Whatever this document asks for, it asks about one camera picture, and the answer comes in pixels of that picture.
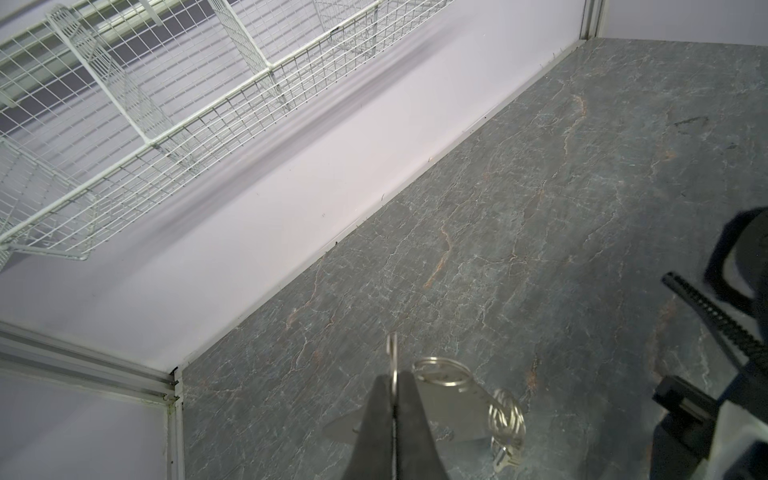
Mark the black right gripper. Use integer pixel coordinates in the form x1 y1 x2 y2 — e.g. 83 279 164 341
649 376 719 479

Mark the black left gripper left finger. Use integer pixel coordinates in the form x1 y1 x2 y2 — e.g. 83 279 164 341
342 375 395 480

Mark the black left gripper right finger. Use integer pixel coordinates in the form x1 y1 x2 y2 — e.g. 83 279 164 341
394 371 449 480

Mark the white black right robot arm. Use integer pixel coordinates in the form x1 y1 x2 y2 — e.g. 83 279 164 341
649 207 767 479

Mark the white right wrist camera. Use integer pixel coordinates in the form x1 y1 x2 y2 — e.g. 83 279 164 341
704 401 767 480

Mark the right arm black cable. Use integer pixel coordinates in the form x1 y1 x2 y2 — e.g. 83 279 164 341
661 271 768 373

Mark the left aluminium frame post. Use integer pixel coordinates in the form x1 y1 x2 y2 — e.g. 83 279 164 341
1 322 185 479

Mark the aluminium frame corner post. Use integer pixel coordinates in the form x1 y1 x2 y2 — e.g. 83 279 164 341
579 0 606 40

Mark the long white wire basket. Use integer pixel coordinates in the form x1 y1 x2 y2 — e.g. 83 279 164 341
1 1 445 263

